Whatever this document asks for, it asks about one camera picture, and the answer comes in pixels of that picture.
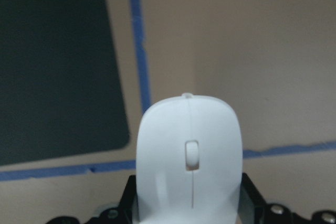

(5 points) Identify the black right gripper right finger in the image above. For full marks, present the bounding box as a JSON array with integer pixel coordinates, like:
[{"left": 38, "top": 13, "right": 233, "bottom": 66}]
[{"left": 238, "top": 173, "right": 267, "bottom": 224}]

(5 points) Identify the white computer mouse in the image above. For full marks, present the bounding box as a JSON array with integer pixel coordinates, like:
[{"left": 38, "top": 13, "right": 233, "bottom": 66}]
[{"left": 136, "top": 93, "right": 243, "bottom": 223}]

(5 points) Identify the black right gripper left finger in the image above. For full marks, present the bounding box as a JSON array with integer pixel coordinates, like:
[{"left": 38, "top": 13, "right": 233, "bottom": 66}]
[{"left": 115, "top": 175, "right": 138, "bottom": 224}]

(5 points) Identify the black mousepad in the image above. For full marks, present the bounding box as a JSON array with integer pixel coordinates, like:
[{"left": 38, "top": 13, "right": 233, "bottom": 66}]
[{"left": 1, "top": 0, "right": 129, "bottom": 165}]

